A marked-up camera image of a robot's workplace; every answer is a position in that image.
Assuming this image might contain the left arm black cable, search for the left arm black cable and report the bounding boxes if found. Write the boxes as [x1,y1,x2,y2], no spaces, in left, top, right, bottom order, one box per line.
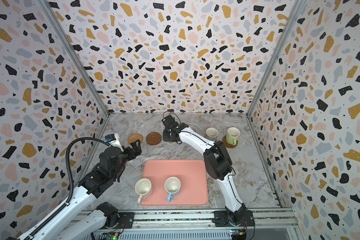
[26,137,110,240]

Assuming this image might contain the cream mug grey handle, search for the cream mug grey handle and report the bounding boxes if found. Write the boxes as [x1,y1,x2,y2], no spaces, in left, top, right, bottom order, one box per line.
[205,127,219,142]

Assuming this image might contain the aluminium mounting rail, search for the aluminium mounting rail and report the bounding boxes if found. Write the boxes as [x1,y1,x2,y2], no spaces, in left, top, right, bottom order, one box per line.
[41,208,304,240]

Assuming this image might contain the circuit board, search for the circuit board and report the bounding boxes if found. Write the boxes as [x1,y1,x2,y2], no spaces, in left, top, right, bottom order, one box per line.
[231,230,247,240]
[105,232,122,240]

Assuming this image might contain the cream mug pink handle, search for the cream mug pink handle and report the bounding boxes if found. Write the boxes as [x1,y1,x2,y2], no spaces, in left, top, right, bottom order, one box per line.
[135,178,153,205]

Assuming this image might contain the light green mug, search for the light green mug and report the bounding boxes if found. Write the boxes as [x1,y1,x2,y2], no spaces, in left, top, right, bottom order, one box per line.
[226,127,241,146]

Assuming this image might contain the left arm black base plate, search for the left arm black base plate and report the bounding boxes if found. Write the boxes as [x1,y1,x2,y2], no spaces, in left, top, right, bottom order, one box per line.
[100,212,135,230]

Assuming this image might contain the pink rectangular tray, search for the pink rectangular tray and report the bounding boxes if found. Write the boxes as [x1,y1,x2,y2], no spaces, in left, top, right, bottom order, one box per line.
[140,160,208,206]

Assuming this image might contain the dark brown wooden coaster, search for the dark brown wooden coaster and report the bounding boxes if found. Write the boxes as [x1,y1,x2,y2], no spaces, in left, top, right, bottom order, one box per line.
[146,132,162,146]

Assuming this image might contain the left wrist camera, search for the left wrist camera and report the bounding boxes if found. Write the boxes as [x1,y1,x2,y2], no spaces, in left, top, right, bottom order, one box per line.
[105,134,123,150]

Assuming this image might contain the woven rattan coaster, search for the woven rattan coaster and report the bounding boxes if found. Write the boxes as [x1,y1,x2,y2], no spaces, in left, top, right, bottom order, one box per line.
[128,134,144,145]

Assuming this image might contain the cream mug blue handle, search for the cream mug blue handle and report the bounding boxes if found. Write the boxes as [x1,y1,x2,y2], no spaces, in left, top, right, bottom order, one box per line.
[165,177,181,203]

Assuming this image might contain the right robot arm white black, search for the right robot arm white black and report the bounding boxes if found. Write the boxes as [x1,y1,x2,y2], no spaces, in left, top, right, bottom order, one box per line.
[162,119,254,226]

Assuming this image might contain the right circuit board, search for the right circuit board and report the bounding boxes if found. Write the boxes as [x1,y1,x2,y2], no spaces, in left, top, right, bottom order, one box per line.
[231,230,247,240]

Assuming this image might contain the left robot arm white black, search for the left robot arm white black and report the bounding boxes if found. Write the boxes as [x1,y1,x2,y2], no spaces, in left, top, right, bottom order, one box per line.
[18,134,142,240]

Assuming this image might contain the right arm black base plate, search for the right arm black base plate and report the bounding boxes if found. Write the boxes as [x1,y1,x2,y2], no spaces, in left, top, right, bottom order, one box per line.
[212,210,255,228]

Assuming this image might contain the left circuit board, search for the left circuit board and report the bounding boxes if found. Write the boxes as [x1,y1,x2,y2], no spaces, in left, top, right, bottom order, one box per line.
[105,232,122,240]

